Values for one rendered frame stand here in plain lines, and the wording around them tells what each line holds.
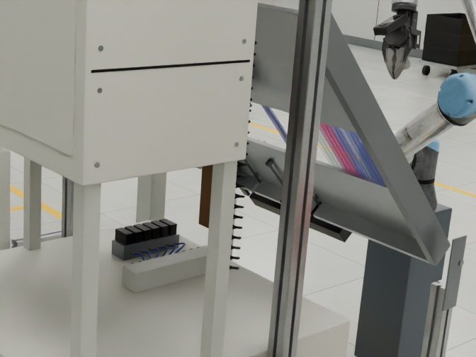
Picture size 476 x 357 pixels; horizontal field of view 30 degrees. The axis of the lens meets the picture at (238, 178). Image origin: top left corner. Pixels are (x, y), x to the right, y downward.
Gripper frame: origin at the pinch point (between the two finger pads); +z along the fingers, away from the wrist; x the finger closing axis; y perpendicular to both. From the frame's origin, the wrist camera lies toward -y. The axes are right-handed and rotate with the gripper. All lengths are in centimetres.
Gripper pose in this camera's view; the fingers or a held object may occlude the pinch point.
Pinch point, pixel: (393, 74)
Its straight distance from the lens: 261.0
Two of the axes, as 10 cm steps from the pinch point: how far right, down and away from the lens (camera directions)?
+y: 6.6, 0.7, 7.5
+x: -7.5, -0.7, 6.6
